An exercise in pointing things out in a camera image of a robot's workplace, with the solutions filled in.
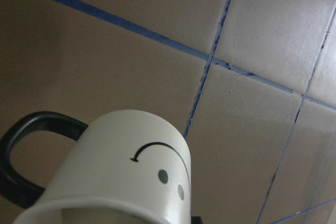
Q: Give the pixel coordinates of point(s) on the white smiley mug black handle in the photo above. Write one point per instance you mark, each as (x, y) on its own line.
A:
(127, 166)

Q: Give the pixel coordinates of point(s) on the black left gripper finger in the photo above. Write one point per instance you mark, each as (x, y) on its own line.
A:
(196, 220)

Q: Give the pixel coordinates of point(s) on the brown paper table cover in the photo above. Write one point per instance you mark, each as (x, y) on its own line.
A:
(249, 83)

